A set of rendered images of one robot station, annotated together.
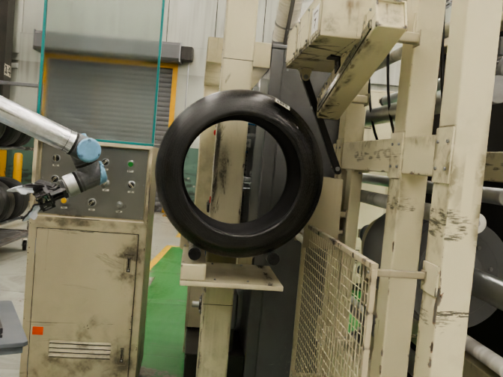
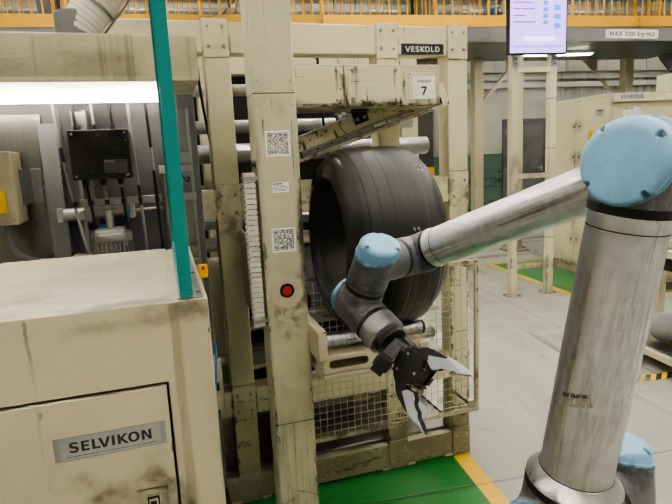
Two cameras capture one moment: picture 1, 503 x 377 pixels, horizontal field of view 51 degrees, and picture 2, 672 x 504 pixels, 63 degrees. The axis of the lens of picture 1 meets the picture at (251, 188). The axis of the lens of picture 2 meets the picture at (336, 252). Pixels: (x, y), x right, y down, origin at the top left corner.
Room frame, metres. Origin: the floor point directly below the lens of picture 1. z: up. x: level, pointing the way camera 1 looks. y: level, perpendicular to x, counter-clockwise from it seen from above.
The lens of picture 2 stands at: (2.43, 1.83, 1.46)
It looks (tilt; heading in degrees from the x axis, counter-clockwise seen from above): 10 degrees down; 259
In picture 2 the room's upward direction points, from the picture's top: 3 degrees counter-clockwise
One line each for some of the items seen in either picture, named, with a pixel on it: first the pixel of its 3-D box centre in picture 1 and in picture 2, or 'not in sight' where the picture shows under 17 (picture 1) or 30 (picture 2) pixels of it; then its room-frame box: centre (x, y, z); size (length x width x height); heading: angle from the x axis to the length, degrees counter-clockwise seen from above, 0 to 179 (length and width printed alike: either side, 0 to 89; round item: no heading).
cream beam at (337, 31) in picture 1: (334, 37); (353, 90); (1.93, -0.25, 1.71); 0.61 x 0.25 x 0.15; 6
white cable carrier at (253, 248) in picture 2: not in sight; (255, 250); (2.36, 0.15, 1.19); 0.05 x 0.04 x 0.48; 96
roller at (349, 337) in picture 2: (194, 245); (373, 333); (2.00, 0.20, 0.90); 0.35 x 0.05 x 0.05; 6
